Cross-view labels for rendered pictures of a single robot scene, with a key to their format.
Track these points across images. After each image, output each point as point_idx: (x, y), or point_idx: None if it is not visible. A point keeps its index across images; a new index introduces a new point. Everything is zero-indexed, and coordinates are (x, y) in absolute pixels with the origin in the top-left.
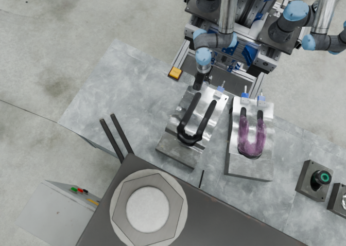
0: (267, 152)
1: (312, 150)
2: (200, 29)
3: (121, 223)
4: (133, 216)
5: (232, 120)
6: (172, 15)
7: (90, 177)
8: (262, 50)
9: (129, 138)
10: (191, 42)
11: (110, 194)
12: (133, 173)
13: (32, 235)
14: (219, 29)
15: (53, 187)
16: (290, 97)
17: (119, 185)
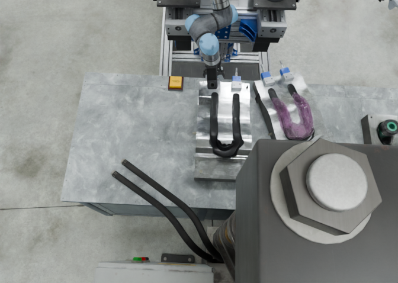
0: (319, 126)
1: (362, 104)
2: (191, 15)
3: (313, 214)
4: (328, 196)
5: (266, 107)
6: (132, 25)
7: (121, 253)
8: (263, 16)
9: (157, 179)
10: (177, 42)
11: (266, 195)
12: (279, 158)
13: None
14: (214, 6)
15: (114, 265)
16: (303, 63)
17: (272, 179)
